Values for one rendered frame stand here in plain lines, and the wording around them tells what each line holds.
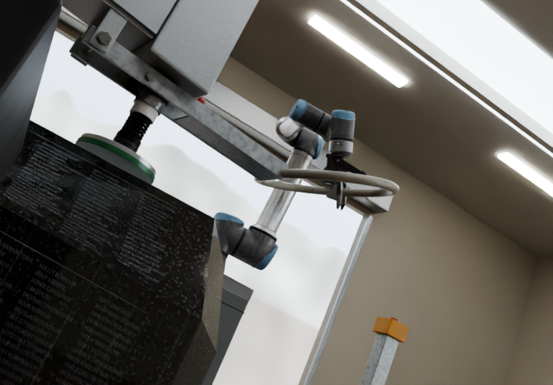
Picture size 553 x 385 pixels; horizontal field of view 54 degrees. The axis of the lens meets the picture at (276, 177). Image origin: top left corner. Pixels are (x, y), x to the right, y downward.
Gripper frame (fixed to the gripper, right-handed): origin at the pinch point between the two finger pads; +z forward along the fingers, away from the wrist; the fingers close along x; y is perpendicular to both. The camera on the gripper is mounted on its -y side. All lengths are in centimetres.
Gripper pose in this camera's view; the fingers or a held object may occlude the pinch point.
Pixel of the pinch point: (341, 206)
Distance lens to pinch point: 208.6
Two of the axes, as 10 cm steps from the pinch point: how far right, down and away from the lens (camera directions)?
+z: -0.9, 9.9, -1.1
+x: -3.8, -1.4, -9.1
